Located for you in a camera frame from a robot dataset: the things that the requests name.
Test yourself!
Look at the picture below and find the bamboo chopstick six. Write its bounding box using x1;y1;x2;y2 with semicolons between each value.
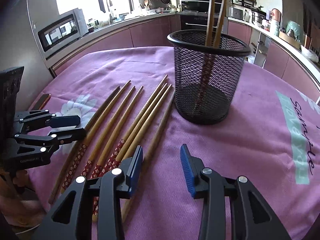
91;82;169;223

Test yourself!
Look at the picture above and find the bamboo chopstick two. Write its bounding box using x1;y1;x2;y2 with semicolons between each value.
61;80;131;193

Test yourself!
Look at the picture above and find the bamboo chopstick seven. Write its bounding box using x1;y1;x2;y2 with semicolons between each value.
107;84;172;171

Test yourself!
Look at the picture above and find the bamboo chopstick eight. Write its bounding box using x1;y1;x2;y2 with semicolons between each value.
197;0;230;108

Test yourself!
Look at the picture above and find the bamboo chopstick nine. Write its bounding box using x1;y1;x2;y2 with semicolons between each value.
195;0;215;110

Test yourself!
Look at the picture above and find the bamboo chopstick three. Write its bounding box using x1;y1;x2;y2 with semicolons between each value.
81;86;136;178

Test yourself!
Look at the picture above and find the left hand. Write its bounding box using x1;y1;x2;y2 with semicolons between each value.
1;168;34;200

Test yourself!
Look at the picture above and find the pink floral tablecloth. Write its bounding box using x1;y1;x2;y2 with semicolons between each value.
44;47;319;239

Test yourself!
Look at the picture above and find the white microwave oven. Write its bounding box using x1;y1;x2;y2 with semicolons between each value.
37;8;88;59

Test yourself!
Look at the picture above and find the black mesh utensil holder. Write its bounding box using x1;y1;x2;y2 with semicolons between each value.
167;29;251;125

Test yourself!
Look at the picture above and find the black built-in oven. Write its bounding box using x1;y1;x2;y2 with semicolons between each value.
180;13;228;34

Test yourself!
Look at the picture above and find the white plastic bag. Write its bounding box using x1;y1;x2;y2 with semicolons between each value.
300;45;319;63

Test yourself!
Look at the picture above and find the teal covered appliance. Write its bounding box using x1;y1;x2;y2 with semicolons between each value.
286;21;303;42

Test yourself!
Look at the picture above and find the pink kettle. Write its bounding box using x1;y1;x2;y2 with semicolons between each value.
271;8;282;23

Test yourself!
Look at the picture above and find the black camera box left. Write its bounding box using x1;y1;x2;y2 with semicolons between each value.
1;67;24;122

